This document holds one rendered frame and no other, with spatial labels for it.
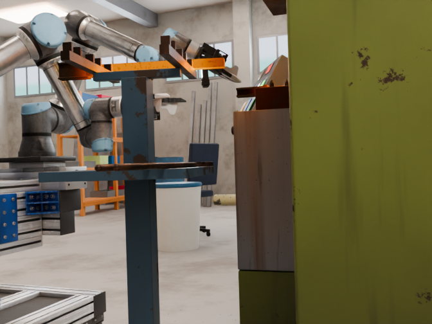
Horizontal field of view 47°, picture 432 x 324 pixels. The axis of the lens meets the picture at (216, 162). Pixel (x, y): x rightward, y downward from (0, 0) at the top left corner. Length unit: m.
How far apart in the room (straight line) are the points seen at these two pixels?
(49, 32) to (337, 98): 1.02
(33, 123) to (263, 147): 1.10
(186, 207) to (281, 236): 3.08
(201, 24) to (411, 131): 8.98
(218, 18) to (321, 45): 8.75
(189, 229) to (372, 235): 3.47
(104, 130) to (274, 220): 0.72
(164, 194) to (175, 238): 0.40
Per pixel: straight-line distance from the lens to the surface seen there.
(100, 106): 1.80
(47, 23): 1.78
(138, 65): 1.33
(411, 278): 1.13
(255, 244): 1.42
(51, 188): 2.10
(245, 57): 9.28
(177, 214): 4.43
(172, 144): 9.91
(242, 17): 9.47
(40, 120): 2.18
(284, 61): 2.08
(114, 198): 8.84
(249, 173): 1.40
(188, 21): 10.10
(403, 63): 1.12
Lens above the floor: 0.77
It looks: level
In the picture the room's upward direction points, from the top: 2 degrees counter-clockwise
